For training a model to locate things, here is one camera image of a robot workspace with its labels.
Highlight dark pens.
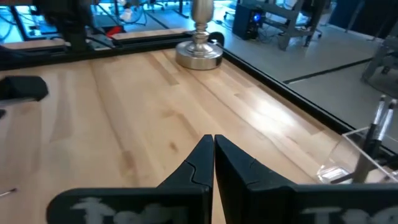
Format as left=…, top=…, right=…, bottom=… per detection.
left=371, top=98, right=398, bottom=150

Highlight red wire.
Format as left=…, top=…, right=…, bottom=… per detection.
left=104, top=25, right=124, bottom=37

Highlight white shade silver lamp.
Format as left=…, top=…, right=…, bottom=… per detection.
left=175, top=0, right=224, bottom=71

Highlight black computer blue light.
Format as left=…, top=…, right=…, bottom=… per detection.
left=231, top=2, right=265, bottom=40

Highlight clear acrylic organizer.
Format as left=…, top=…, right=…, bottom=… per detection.
left=315, top=124, right=398, bottom=184

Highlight thin black makeup brush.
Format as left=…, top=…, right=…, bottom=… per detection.
left=0, top=187, right=18, bottom=198

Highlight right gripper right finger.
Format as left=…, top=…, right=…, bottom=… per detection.
left=214, top=134, right=398, bottom=224

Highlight grey metal workbench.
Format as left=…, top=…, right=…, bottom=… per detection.
left=239, top=0, right=327, bottom=52

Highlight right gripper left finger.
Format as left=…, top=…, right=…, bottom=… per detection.
left=45, top=134, right=215, bottom=224

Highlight black lamp cord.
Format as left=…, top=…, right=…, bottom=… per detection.
left=207, top=30, right=225, bottom=47

